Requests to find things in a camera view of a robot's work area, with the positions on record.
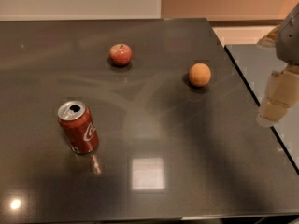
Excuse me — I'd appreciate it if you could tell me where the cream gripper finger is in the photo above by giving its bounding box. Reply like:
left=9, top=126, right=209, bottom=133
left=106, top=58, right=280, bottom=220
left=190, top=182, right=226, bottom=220
left=257, top=65, right=299, bottom=127
left=258, top=25, right=279, bottom=47

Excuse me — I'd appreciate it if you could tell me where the orange fruit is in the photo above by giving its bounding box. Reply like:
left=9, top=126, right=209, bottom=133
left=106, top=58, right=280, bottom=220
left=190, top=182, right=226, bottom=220
left=189, top=63, right=211, bottom=87

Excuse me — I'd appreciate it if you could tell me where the red coke can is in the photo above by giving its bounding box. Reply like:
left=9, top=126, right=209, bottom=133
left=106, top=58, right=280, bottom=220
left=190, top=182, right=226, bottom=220
left=57, top=101, right=99, bottom=154

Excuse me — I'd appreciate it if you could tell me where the grey side table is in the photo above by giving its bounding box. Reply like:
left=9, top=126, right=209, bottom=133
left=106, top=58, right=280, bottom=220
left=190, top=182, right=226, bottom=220
left=224, top=44, right=299, bottom=173

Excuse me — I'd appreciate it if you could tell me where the red apple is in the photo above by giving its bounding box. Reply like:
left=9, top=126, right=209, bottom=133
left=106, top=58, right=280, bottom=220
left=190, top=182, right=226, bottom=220
left=109, top=44, right=133, bottom=66

